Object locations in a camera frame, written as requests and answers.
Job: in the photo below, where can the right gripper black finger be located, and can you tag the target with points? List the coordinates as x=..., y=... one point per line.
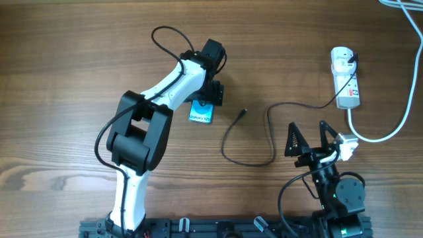
x=296, y=144
x=324, y=129

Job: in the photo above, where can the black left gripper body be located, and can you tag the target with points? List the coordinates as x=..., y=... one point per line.
x=209, y=92

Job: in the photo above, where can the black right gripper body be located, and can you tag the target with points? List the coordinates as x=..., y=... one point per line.
x=314, y=156

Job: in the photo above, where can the Galaxy S25 smartphone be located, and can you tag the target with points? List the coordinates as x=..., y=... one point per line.
x=201, y=112

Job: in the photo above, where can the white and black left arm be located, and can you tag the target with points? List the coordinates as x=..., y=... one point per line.
x=140, y=131

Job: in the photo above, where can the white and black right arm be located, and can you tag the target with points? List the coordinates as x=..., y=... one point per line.
x=341, y=194

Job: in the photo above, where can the white USB charger plug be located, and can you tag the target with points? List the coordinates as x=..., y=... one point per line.
x=343, y=66

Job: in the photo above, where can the white power strip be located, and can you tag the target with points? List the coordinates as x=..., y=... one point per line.
x=345, y=86

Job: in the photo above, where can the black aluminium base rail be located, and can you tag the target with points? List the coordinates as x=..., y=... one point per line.
x=224, y=227

